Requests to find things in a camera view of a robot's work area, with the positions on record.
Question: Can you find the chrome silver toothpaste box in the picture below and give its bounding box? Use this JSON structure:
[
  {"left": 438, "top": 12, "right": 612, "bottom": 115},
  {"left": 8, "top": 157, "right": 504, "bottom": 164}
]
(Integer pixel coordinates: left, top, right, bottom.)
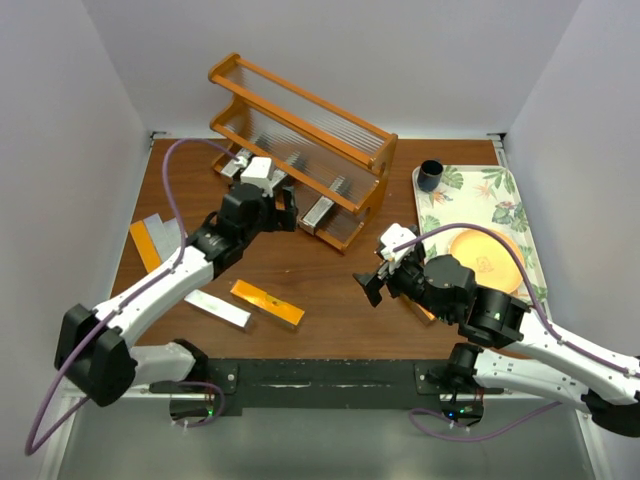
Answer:
[{"left": 299, "top": 196, "right": 335, "bottom": 235}]

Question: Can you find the black toothpaste box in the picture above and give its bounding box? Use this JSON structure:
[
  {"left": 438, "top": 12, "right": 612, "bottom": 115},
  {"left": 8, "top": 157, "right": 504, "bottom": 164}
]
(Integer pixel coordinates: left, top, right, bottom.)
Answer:
[{"left": 270, "top": 169, "right": 289, "bottom": 190}]

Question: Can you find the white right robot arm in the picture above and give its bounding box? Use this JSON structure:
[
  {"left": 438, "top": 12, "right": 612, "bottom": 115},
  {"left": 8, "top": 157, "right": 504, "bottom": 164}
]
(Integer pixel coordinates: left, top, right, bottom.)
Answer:
[{"left": 353, "top": 252, "right": 639, "bottom": 438}]

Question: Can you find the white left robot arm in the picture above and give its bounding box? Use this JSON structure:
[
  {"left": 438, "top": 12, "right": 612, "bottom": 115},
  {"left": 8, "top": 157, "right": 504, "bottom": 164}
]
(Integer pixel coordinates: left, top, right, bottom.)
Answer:
[{"left": 54, "top": 183, "right": 298, "bottom": 407}]

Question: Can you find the orange wooden three-tier shelf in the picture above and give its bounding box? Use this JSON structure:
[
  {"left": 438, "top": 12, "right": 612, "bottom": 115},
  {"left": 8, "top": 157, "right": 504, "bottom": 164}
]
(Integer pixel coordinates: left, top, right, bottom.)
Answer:
[{"left": 208, "top": 53, "right": 398, "bottom": 252}]

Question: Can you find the orange toothpaste box right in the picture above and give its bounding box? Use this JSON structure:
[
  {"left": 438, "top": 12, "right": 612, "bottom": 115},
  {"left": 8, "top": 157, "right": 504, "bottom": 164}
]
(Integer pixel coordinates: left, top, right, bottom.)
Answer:
[{"left": 409, "top": 302, "right": 436, "bottom": 325}]

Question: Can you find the orange toothpaste box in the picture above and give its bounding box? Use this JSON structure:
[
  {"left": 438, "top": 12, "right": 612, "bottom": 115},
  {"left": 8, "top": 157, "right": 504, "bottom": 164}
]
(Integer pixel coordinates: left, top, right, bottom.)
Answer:
[
  {"left": 230, "top": 280, "right": 305, "bottom": 329},
  {"left": 409, "top": 302, "right": 436, "bottom": 325},
  {"left": 129, "top": 221, "right": 162, "bottom": 273}
]

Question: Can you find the yellow round plate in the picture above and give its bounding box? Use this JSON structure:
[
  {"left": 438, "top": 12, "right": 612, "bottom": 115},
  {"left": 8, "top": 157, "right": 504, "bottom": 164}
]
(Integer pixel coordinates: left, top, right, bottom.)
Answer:
[{"left": 449, "top": 229, "right": 523, "bottom": 294}]

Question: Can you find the orange toothpaste box centre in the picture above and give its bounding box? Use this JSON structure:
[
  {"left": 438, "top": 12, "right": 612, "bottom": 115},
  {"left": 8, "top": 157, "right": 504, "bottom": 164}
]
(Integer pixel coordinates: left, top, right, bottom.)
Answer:
[{"left": 230, "top": 280, "right": 305, "bottom": 329}]

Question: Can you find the grey toothpaste box far left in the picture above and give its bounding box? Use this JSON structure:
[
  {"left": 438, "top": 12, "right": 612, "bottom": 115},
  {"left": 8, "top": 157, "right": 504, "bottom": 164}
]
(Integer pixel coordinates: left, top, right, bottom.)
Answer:
[{"left": 143, "top": 213, "right": 177, "bottom": 262}]

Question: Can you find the floral patterned serving tray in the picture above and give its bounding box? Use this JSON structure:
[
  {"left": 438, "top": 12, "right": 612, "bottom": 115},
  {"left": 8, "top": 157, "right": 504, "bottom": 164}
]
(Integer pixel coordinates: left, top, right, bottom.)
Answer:
[{"left": 412, "top": 165, "right": 548, "bottom": 303}]

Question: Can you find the orange toothpaste box far left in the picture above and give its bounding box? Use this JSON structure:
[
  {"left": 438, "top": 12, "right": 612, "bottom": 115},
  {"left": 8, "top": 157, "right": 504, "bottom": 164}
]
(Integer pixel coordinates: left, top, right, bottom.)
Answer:
[{"left": 129, "top": 221, "right": 162, "bottom": 273}]

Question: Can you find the dark blue cup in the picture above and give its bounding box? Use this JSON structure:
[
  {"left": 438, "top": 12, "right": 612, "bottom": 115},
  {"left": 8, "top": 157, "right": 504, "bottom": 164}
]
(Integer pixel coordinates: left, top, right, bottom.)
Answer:
[{"left": 417, "top": 159, "right": 444, "bottom": 192}]

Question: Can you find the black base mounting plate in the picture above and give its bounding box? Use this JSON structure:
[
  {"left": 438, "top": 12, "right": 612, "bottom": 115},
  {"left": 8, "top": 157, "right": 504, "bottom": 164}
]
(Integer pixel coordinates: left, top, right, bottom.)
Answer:
[{"left": 149, "top": 357, "right": 506, "bottom": 419}]

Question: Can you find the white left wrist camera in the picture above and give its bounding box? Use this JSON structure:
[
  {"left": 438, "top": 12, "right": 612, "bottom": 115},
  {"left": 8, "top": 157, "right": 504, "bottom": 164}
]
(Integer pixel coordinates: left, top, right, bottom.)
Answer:
[{"left": 240, "top": 156, "right": 275, "bottom": 196}]

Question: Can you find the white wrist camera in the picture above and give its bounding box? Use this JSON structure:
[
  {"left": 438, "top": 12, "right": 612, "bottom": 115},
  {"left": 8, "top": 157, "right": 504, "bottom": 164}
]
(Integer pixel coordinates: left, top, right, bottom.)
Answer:
[
  {"left": 240, "top": 156, "right": 275, "bottom": 196},
  {"left": 378, "top": 223, "right": 417, "bottom": 262}
]

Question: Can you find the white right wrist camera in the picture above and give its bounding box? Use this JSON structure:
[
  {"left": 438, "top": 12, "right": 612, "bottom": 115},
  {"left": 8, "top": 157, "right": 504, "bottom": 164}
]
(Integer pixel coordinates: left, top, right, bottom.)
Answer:
[{"left": 378, "top": 223, "right": 417, "bottom": 262}]

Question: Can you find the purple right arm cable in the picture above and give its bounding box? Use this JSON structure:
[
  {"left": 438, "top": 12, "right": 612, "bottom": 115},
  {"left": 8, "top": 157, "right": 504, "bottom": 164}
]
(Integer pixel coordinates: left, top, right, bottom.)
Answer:
[{"left": 392, "top": 223, "right": 640, "bottom": 442}]

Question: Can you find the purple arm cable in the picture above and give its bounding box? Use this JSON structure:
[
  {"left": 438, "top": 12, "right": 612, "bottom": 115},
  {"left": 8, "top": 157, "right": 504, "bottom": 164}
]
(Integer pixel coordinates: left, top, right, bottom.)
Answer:
[
  {"left": 392, "top": 223, "right": 640, "bottom": 442},
  {"left": 24, "top": 138, "right": 239, "bottom": 457}
]

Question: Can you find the aluminium frame rail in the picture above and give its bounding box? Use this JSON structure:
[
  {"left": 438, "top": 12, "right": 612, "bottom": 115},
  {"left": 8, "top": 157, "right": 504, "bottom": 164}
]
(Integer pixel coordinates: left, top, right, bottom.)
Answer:
[{"left": 572, "top": 410, "right": 598, "bottom": 480}]

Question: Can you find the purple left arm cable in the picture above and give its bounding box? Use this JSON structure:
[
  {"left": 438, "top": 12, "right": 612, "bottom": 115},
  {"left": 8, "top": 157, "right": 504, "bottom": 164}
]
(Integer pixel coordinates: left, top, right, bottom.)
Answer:
[{"left": 24, "top": 138, "right": 239, "bottom": 457}]

